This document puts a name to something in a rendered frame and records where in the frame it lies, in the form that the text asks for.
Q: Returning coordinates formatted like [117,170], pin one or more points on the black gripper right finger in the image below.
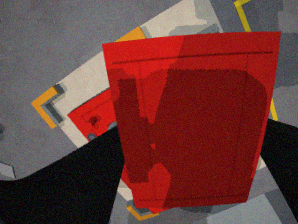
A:
[280,153]

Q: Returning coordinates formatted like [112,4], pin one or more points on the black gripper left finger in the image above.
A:
[77,189]

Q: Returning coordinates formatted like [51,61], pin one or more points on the yellow rectangular outline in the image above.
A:
[241,16]

